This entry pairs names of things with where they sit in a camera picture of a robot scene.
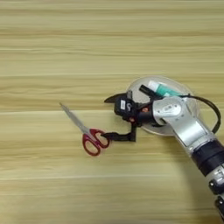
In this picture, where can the white green glue tube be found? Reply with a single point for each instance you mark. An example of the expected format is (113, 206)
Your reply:
(163, 90)

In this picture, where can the round beige plate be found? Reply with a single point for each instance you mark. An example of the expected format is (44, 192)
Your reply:
(175, 84)

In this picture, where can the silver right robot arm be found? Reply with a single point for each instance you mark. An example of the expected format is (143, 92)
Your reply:
(186, 125)

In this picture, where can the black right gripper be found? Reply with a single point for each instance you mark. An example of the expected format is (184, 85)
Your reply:
(144, 116)

